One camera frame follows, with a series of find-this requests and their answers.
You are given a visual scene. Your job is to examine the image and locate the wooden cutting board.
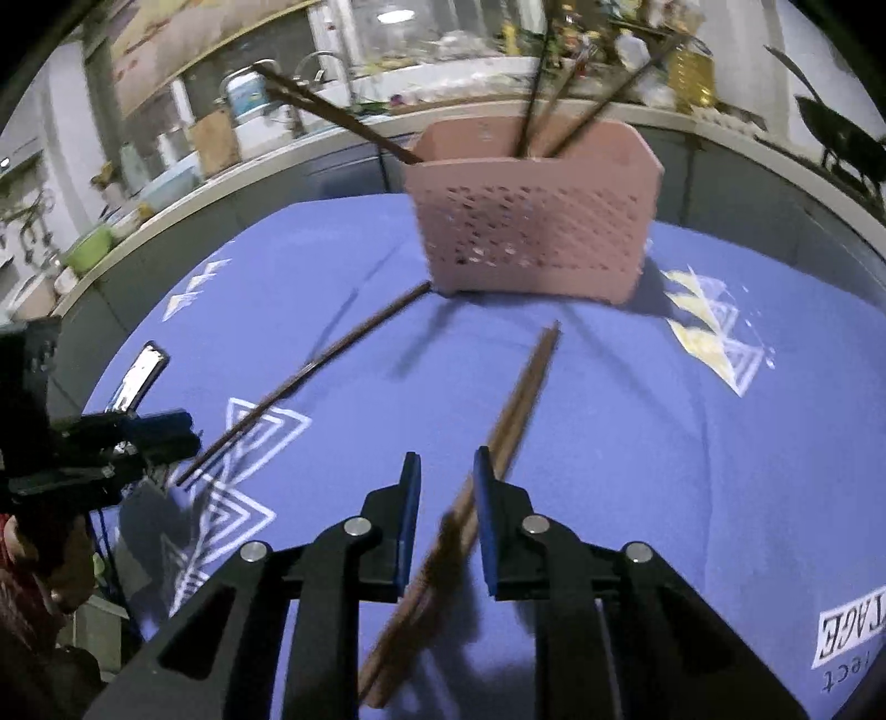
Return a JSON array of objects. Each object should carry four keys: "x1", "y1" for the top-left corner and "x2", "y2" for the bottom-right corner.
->
[{"x1": 188, "y1": 111, "x2": 240, "y2": 177}]

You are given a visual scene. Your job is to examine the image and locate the black smartphone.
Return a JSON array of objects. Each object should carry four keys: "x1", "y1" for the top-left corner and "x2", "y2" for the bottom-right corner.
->
[{"x1": 107, "y1": 341, "x2": 171, "y2": 416}]

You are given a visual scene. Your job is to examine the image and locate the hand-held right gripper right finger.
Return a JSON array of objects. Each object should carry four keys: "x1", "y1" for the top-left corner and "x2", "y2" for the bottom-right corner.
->
[{"x1": 474, "y1": 446, "x2": 811, "y2": 720}]

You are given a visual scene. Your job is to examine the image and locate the light blue plastic basin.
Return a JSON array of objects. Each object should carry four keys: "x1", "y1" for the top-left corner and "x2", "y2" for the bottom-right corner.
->
[{"x1": 138, "y1": 152, "x2": 205, "y2": 209}]

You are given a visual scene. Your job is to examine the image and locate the pink perforated plastic utensil basket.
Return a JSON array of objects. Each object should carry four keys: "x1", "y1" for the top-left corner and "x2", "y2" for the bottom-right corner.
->
[{"x1": 401, "y1": 116, "x2": 666, "y2": 306}]

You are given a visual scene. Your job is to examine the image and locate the green bowl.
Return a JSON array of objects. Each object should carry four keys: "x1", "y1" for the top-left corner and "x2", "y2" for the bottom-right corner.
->
[{"x1": 62, "y1": 225, "x2": 115, "y2": 274}]

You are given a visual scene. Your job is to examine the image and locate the person's left forearm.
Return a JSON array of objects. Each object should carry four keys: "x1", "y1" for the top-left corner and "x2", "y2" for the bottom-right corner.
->
[{"x1": 0, "y1": 508, "x2": 98, "y2": 652}]

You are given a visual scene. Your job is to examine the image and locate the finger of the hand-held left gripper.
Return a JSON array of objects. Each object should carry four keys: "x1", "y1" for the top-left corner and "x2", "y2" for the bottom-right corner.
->
[
  {"x1": 7, "y1": 457, "x2": 143, "y2": 498},
  {"x1": 76, "y1": 410, "x2": 202, "y2": 461}
]

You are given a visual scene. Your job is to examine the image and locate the white pot with blue label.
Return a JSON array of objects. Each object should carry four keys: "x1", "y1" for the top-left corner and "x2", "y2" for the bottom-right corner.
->
[{"x1": 221, "y1": 69, "x2": 272, "y2": 124}]

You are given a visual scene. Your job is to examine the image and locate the kitchen counter with grey cabinets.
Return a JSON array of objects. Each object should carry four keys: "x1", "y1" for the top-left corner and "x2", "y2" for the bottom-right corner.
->
[{"x1": 48, "y1": 52, "x2": 886, "y2": 320}]

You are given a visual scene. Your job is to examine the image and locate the black wok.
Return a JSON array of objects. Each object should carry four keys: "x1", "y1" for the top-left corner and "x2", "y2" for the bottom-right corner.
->
[{"x1": 765, "y1": 45, "x2": 886, "y2": 202}]

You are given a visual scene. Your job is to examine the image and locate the light brown wooden chopstick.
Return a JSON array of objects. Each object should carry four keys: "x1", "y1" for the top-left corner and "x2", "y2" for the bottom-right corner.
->
[{"x1": 536, "y1": 42, "x2": 589, "y2": 159}]

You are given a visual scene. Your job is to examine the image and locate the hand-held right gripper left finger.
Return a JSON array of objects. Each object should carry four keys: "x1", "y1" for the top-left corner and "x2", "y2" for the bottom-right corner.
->
[{"x1": 83, "y1": 451, "x2": 423, "y2": 720}]

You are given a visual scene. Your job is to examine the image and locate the chopsticks inside basket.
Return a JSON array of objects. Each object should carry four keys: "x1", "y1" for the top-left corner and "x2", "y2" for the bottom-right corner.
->
[{"x1": 550, "y1": 31, "x2": 686, "y2": 159}]

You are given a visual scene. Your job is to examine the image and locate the row of condiment bottles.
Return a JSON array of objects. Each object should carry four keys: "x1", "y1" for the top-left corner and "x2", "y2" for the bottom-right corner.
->
[{"x1": 498, "y1": 0, "x2": 666, "y2": 70}]

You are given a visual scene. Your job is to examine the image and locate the kitchen window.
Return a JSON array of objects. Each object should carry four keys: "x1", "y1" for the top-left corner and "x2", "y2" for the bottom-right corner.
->
[{"x1": 308, "y1": 0, "x2": 548, "y2": 63}]

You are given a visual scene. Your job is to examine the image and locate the dark brown wooden chopstick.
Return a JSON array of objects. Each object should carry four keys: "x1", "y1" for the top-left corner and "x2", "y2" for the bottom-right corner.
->
[{"x1": 263, "y1": 81, "x2": 420, "y2": 166}]

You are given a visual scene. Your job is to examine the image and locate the curved metal kitchen faucet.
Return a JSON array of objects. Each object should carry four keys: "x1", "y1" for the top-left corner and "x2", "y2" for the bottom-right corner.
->
[{"x1": 294, "y1": 50, "x2": 357, "y2": 112}]

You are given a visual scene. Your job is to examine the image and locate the yellow cooking oil bottle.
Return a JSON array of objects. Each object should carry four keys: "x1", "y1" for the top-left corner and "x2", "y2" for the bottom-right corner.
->
[{"x1": 668, "y1": 38, "x2": 717, "y2": 115}]

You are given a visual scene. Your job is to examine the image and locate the black chopstick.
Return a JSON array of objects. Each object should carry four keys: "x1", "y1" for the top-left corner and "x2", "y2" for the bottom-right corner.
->
[{"x1": 518, "y1": 0, "x2": 558, "y2": 159}]

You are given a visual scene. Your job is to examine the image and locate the blue printed tablecloth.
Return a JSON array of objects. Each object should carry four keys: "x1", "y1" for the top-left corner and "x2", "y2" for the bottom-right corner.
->
[{"x1": 83, "y1": 190, "x2": 886, "y2": 720}]

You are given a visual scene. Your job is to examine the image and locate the reddish brown wooden chopstick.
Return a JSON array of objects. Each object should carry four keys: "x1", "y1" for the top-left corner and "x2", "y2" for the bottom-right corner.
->
[
  {"x1": 175, "y1": 279, "x2": 434, "y2": 487},
  {"x1": 253, "y1": 59, "x2": 425, "y2": 166}
]

